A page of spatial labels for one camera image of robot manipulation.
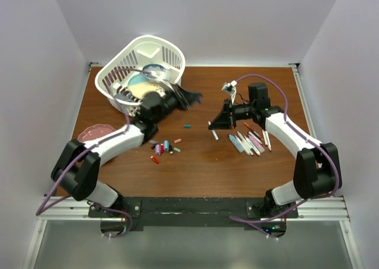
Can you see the white plastic basket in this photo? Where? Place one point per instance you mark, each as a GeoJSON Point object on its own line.
{"type": "Point", "coordinates": [141, 51]}

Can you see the blue patterned bowl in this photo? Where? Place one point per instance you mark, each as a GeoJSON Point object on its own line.
{"type": "Point", "coordinates": [156, 73]}

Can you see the purple highlighter marker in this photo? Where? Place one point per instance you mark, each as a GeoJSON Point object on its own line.
{"type": "Point", "coordinates": [256, 143]}

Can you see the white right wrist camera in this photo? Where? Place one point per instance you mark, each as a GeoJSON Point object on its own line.
{"type": "Point", "coordinates": [230, 88]}

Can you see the pink dotted plate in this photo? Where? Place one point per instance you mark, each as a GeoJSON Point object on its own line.
{"type": "Point", "coordinates": [95, 132]}

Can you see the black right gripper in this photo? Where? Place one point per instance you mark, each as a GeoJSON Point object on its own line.
{"type": "Point", "coordinates": [224, 120]}

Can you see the aluminium frame rail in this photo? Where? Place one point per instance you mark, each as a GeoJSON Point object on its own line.
{"type": "Point", "coordinates": [324, 208]}

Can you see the red ink gel pen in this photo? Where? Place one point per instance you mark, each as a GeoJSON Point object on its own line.
{"type": "Point", "coordinates": [256, 134]}

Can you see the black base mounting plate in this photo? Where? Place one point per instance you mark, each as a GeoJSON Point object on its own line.
{"type": "Point", "coordinates": [195, 212]}

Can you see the cream and blue plate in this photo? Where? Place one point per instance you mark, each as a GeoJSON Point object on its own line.
{"type": "Point", "coordinates": [140, 86]}

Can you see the light blue marker cap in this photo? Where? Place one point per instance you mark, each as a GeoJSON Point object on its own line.
{"type": "Point", "coordinates": [166, 145]}

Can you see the purple highlighter cap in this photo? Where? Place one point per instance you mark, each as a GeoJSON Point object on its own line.
{"type": "Point", "coordinates": [158, 149]}

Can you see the light blue capped marker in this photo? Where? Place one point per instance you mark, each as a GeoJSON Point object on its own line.
{"type": "Point", "coordinates": [236, 143]}

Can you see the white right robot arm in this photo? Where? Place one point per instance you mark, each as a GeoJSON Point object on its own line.
{"type": "Point", "coordinates": [317, 170]}

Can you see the red cap white marker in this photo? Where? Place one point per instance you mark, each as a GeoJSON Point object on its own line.
{"type": "Point", "coordinates": [267, 140]}

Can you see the teal capped white marker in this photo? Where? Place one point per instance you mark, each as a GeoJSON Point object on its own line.
{"type": "Point", "coordinates": [247, 144]}

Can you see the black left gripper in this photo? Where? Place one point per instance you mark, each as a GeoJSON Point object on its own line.
{"type": "Point", "coordinates": [183, 98]}

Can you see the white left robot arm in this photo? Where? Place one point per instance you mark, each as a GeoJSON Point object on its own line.
{"type": "Point", "coordinates": [77, 169]}

